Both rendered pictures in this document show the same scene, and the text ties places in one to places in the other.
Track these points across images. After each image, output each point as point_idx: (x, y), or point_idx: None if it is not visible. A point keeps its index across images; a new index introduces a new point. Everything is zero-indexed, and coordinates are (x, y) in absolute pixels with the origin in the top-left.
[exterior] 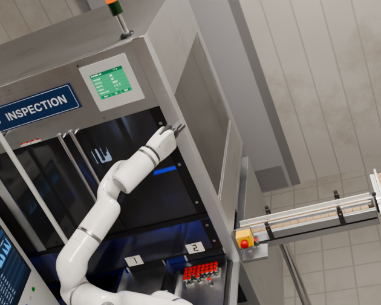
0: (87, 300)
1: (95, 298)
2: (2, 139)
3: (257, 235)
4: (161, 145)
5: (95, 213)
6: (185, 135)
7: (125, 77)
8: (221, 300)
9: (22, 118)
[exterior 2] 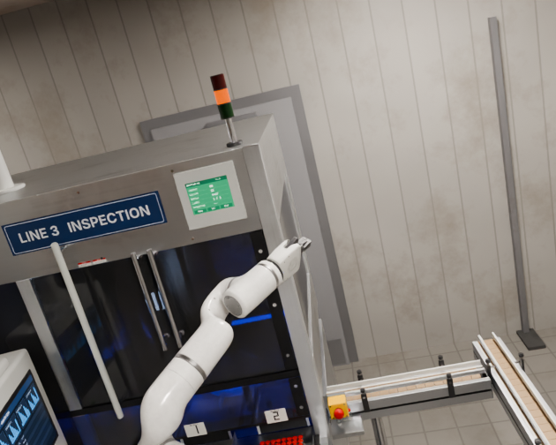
0: None
1: None
2: (58, 253)
3: (349, 404)
4: (287, 261)
5: (202, 338)
6: None
7: (229, 189)
8: None
9: (88, 230)
